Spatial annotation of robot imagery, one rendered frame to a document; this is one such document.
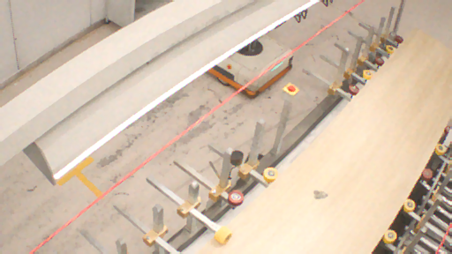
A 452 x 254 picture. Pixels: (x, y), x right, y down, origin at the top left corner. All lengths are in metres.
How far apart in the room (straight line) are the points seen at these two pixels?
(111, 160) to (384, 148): 2.06
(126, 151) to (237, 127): 0.93
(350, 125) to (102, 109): 2.41
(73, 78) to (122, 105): 0.13
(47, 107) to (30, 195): 3.04
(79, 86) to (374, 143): 2.49
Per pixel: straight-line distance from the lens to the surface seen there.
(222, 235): 2.41
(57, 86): 0.85
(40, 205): 3.76
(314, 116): 3.44
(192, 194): 2.44
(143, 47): 0.92
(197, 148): 4.04
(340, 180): 2.85
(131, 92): 0.95
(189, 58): 1.03
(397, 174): 3.04
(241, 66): 4.37
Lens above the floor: 3.01
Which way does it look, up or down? 45 degrees down
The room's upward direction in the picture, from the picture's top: 9 degrees clockwise
